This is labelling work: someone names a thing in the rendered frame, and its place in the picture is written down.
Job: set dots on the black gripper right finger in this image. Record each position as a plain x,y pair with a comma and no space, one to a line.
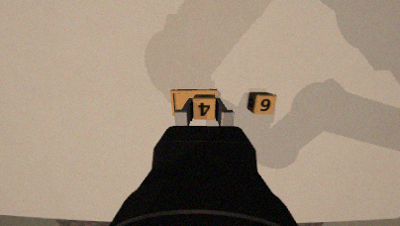
223,116

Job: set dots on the orange rectangular tray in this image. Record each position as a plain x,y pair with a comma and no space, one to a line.
180,96

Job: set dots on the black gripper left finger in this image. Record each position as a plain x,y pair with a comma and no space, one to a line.
185,115

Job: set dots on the orange cube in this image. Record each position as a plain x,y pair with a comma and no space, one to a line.
204,107
261,103

